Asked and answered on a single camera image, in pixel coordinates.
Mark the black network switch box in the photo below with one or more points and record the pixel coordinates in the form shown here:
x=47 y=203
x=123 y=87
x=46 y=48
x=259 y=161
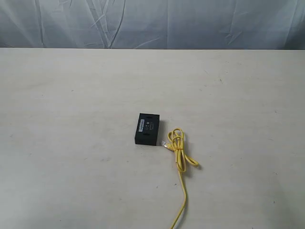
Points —
x=147 y=129

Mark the white wrinkled backdrop curtain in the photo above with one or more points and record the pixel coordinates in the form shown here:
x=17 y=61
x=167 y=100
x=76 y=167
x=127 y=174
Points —
x=153 y=24

